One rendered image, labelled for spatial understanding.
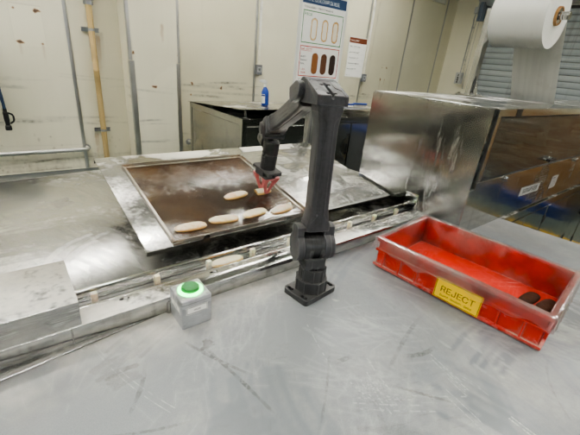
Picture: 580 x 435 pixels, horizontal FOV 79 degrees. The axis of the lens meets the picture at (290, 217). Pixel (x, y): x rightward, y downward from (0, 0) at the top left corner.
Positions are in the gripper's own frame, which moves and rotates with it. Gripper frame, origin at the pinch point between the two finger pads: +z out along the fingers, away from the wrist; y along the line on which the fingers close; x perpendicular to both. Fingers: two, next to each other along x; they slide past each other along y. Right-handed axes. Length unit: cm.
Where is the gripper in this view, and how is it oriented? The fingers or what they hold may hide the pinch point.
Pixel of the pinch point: (263, 189)
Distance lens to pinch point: 134.1
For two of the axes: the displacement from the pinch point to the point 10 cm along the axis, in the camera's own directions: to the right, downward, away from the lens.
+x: -7.7, 1.9, -6.1
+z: -1.9, 8.4, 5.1
